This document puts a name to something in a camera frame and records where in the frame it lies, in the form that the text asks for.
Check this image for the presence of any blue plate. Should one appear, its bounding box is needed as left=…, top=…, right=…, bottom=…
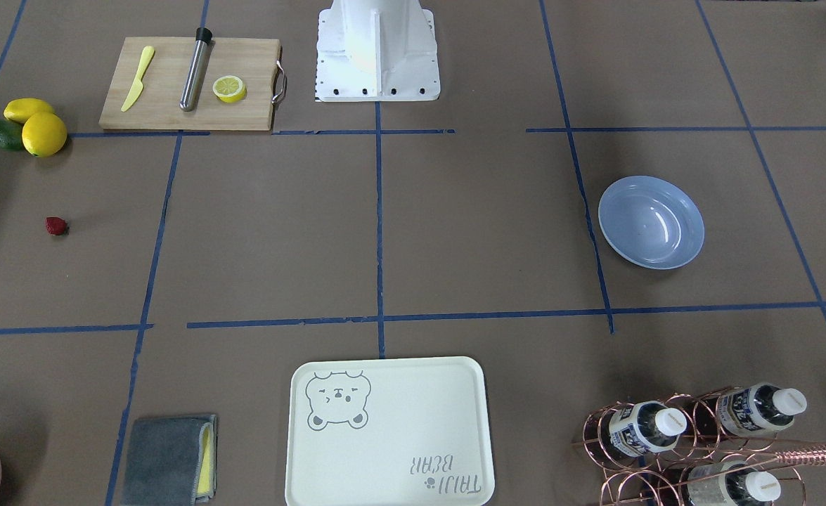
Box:
left=597, top=175, right=706, bottom=270

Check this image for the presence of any red strawberry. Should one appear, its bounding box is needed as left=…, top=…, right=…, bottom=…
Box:
left=44, top=216, right=69, bottom=236

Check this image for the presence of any cream bear tray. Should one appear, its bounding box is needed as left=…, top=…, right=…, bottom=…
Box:
left=285, top=356, right=496, bottom=505

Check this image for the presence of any half lemon slice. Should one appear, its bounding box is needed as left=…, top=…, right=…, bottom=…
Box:
left=212, top=76, right=247, bottom=103

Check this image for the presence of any bottle white cap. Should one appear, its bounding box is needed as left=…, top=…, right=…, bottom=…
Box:
left=607, top=401, right=688, bottom=458
left=683, top=460, right=782, bottom=505
left=715, top=382, right=808, bottom=438

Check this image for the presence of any steel muddler black cap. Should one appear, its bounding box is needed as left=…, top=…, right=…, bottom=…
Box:
left=179, top=27, right=213, bottom=112

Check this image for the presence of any bamboo cutting board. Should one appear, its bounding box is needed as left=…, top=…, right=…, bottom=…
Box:
left=98, top=37, right=283, bottom=132

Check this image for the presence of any grey yellow folded cloth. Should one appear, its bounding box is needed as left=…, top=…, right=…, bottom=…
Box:
left=120, top=413, right=219, bottom=505

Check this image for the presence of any yellow plastic knife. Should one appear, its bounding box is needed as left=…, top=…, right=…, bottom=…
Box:
left=120, top=45, right=155, bottom=112

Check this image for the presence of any yellow lemon large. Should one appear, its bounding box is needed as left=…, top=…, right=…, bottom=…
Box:
left=22, top=112, right=68, bottom=157

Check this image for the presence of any bottle white cap lower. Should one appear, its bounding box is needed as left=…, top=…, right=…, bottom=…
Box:
left=683, top=460, right=782, bottom=505

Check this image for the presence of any yellow lemon small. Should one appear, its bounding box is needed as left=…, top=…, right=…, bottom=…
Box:
left=4, top=97, right=56, bottom=124

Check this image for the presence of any green avocado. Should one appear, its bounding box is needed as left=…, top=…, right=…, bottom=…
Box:
left=0, top=119, right=26, bottom=152

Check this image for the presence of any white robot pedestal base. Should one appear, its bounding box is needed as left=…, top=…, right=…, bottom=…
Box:
left=314, top=1, right=441, bottom=103

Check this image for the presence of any copper wire bottle rack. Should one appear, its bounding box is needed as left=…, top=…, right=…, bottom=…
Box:
left=572, top=384, right=826, bottom=505

